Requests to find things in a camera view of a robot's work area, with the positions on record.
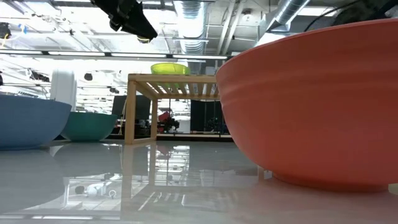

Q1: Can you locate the black monitor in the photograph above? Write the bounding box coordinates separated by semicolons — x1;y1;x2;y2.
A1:
111;95;152;121

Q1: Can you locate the red object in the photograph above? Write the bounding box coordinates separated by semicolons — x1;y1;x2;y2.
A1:
157;111;172;126

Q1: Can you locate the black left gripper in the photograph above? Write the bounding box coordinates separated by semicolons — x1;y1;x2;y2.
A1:
90;0;159;41

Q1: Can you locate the wooden slatted shelf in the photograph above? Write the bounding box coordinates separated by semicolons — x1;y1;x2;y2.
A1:
124;73;222;145

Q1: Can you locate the ceiling light strip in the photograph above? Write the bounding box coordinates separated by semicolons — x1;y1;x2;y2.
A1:
0;49;229;60

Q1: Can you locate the white rounded appliance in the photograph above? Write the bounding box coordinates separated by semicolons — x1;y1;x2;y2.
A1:
50;68;78;112

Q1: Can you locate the large orange bowl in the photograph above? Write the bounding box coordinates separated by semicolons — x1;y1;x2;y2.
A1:
216;17;398;192

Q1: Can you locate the silver ribbed ventilation duct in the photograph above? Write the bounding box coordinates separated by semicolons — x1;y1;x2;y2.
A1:
173;0;208;74
266;0;312;32

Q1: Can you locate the small teal bowl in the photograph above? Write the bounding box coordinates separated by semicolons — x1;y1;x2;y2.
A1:
61;111;118;143

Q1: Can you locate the small lime green bowl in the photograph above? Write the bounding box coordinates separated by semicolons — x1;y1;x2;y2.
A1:
150;62;191;75

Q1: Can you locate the large blue bowl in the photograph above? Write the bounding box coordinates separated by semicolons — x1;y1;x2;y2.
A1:
0;94;72;151

